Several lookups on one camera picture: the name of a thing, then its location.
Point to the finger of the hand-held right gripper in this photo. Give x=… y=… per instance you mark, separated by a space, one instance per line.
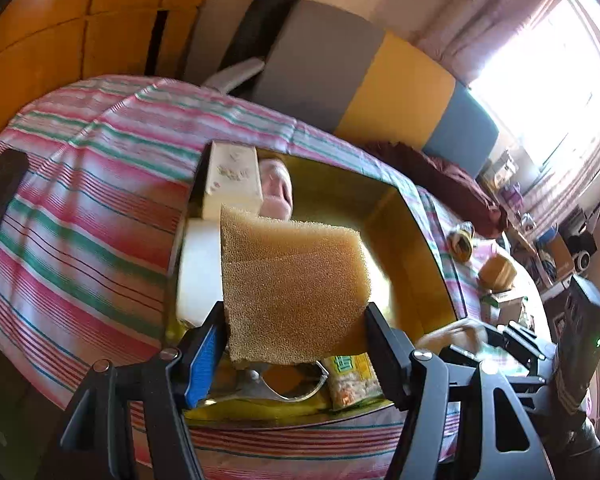
x=500 y=375
x=527 y=342

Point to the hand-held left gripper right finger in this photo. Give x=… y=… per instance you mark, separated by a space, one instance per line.
x=378 y=347

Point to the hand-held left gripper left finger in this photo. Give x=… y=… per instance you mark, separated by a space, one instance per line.
x=202 y=365

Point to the white soft cloth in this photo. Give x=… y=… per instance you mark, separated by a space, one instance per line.
x=450 y=334

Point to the tan sponge sheet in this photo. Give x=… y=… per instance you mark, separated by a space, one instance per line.
x=290 y=285

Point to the gold metal tin container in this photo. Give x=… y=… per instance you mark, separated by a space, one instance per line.
x=380 y=220

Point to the person's right forearm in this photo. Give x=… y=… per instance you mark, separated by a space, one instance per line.
x=587 y=437

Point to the green yellow snack packet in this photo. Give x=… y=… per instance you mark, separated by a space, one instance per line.
x=352 y=380

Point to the small white green carton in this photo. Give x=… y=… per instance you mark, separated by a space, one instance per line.
x=502 y=305

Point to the metal tongs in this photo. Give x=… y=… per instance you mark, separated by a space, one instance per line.
x=275 y=390

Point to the cluttered side table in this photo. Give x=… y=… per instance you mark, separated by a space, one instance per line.
x=555 y=230

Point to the yellow plush toy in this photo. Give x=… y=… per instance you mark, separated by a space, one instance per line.
x=462 y=245

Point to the striped pink green tablecloth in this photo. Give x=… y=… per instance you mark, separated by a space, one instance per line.
x=80 y=240

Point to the maroon cloth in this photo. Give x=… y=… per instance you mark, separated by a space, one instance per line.
x=445 y=180

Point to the pink soft item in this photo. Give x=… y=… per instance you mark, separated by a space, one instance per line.
x=276 y=190

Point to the white floral box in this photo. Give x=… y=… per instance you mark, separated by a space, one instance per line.
x=230 y=175

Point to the black remote control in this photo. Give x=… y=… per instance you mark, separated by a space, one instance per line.
x=0 y=195

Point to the white chair armrest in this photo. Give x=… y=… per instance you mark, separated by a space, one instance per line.
x=235 y=75

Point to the grey yellow blue sofa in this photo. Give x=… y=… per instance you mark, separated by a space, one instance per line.
x=320 y=60

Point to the pink curtain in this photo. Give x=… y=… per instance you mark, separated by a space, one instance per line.
x=480 y=20

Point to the wooden cabinet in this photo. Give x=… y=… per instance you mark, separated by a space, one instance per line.
x=55 y=50

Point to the black rolled mat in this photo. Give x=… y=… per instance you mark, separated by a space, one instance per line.
x=265 y=15

